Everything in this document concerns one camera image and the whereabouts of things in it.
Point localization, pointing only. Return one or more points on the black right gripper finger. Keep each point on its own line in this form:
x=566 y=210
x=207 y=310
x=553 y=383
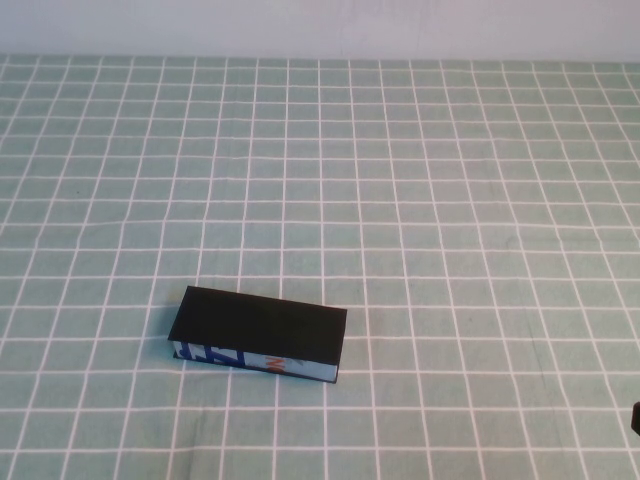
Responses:
x=636 y=417

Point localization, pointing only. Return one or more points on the black glasses case blue print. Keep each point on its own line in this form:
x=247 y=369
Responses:
x=260 y=320

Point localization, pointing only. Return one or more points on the green white grid tablecloth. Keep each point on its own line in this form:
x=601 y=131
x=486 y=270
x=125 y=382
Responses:
x=450 y=200

